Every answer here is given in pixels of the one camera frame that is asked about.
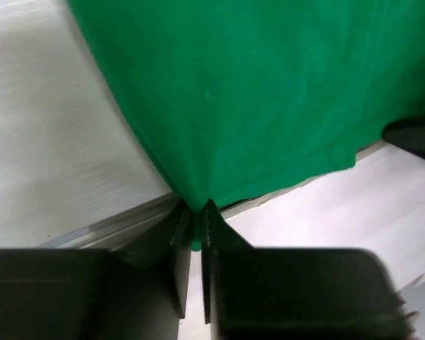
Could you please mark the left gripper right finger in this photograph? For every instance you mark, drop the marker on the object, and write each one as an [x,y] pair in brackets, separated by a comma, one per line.
[215,233]

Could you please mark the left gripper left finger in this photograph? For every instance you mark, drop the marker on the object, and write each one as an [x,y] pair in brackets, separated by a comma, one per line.
[150,274]

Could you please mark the green t shirt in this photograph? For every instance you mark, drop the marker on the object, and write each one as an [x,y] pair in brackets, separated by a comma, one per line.
[236,99]

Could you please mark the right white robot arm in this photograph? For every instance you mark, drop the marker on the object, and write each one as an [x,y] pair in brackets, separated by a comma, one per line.
[407,134]

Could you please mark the aluminium rail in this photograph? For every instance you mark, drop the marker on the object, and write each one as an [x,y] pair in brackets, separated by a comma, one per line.
[117,230]

